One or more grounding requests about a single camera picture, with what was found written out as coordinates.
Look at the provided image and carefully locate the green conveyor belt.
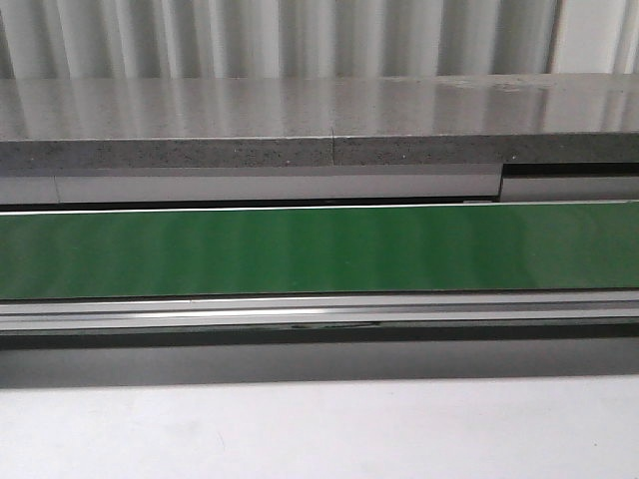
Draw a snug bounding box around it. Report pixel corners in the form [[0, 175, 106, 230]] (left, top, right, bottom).
[[1, 202, 638, 300]]

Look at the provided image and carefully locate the grey stone slab right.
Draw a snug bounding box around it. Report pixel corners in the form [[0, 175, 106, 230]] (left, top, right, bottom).
[[332, 74, 638, 166]]

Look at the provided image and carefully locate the grey stone slab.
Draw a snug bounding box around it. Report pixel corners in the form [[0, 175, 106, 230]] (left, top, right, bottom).
[[1, 79, 333, 172], [332, 74, 638, 166]]

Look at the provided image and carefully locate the grey stone slab left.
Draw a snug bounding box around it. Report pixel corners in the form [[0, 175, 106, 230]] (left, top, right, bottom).
[[1, 79, 333, 172]]

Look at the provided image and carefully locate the white pleated curtain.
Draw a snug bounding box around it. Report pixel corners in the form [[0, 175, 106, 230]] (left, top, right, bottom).
[[1, 1, 638, 79]]

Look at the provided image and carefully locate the rear aluminium conveyor rail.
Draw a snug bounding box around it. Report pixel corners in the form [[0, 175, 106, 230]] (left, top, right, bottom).
[[1, 162, 638, 210]]

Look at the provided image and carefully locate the aluminium conveyor rail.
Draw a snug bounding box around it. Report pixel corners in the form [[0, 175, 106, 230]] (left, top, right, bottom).
[[1, 289, 638, 350], [1, 162, 638, 210]]

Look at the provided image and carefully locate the front aluminium conveyor rail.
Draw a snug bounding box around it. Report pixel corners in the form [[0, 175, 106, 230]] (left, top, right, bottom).
[[1, 289, 638, 350]]

